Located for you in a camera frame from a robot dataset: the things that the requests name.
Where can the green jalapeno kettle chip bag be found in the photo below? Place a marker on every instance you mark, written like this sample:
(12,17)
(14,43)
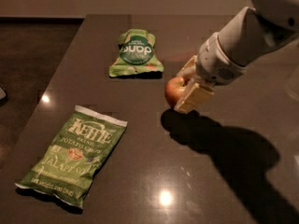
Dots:
(79,149)

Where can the green snack pouch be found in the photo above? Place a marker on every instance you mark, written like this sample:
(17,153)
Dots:
(136,56)

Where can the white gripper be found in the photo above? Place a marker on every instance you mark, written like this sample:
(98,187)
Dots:
(214,63)

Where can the red apple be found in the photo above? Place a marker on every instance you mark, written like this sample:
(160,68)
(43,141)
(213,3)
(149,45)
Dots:
(174,90)

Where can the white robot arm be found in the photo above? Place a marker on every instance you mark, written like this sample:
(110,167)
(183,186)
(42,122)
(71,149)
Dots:
(266,26)

